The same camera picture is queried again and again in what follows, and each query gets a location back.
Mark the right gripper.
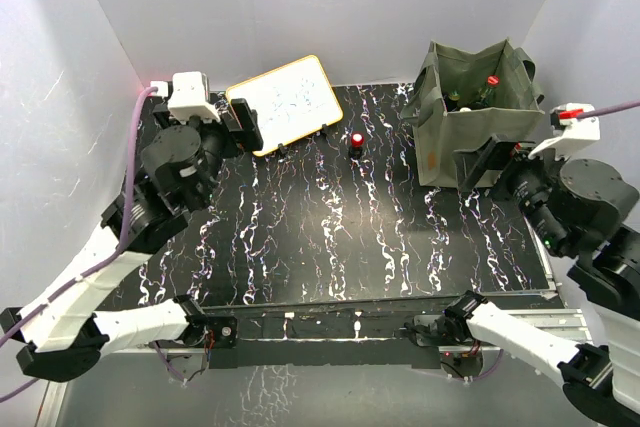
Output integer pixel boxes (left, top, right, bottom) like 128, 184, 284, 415
449, 131, 572, 253

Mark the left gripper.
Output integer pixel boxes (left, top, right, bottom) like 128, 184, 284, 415
156, 97, 260, 209

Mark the green canvas bag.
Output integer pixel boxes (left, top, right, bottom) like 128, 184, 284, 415
401, 39, 544, 188

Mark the coca-cola glass bottle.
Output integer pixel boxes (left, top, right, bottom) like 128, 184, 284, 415
478, 75, 500, 105

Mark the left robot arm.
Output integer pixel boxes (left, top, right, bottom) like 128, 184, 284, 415
1, 99, 263, 383

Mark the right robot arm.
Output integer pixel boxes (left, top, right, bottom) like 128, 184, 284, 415
404, 136, 639, 426

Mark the yellow framed whiteboard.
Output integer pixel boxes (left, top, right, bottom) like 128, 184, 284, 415
225, 55, 343, 157

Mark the red emergency stop button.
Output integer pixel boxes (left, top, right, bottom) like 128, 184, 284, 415
349, 132, 364, 159

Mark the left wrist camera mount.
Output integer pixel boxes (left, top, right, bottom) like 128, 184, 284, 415
149, 71, 221, 124

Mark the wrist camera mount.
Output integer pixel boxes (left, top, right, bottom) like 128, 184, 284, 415
528, 103, 600, 161
149, 71, 221, 124

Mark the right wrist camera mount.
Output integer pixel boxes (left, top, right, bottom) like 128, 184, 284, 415
528, 103, 600, 161

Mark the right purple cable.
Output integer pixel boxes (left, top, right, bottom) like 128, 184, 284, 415
574, 99, 640, 121

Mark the purple cable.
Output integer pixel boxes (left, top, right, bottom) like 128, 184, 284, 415
0, 85, 162, 401
574, 99, 640, 121

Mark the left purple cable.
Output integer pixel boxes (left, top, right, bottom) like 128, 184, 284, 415
0, 85, 162, 401

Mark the aluminium frame rail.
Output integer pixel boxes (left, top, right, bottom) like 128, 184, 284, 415
34, 306, 591, 427

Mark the black front table rail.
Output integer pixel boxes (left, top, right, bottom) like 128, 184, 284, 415
144, 296, 566, 371

